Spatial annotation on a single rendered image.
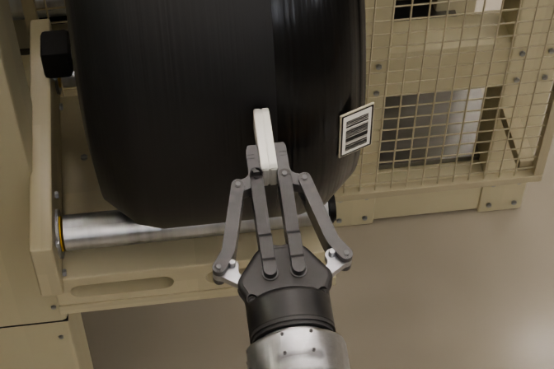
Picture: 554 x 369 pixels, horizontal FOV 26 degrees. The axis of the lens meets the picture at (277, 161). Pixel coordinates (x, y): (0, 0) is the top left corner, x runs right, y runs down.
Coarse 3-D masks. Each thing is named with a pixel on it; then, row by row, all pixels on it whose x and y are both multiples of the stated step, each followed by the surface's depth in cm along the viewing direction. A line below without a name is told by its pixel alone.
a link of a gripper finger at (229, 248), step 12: (240, 180) 111; (240, 192) 110; (228, 204) 110; (240, 204) 110; (228, 216) 109; (240, 216) 110; (228, 228) 108; (228, 240) 108; (228, 252) 107; (216, 264) 106; (228, 264) 107
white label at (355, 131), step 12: (360, 108) 120; (372, 108) 120; (348, 120) 120; (360, 120) 121; (372, 120) 122; (348, 132) 121; (360, 132) 122; (372, 132) 123; (348, 144) 122; (360, 144) 123
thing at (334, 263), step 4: (332, 248) 107; (328, 252) 108; (332, 252) 107; (328, 256) 108; (332, 256) 108; (336, 256) 108; (328, 260) 108; (332, 260) 108; (336, 260) 108; (340, 260) 108; (328, 264) 107; (332, 264) 107; (336, 264) 107; (340, 264) 107; (344, 264) 107; (348, 264) 108; (328, 268) 107; (332, 268) 107; (336, 268) 107; (340, 268) 107; (344, 268) 108; (332, 272) 107; (336, 272) 107; (332, 276) 107
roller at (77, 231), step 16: (64, 224) 147; (80, 224) 147; (96, 224) 147; (112, 224) 147; (128, 224) 147; (208, 224) 148; (224, 224) 148; (272, 224) 149; (304, 224) 150; (64, 240) 146; (80, 240) 147; (96, 240) 147; (112, 240) 147; (128, 240) 148; (144, 240) 148; (160, 240) 148
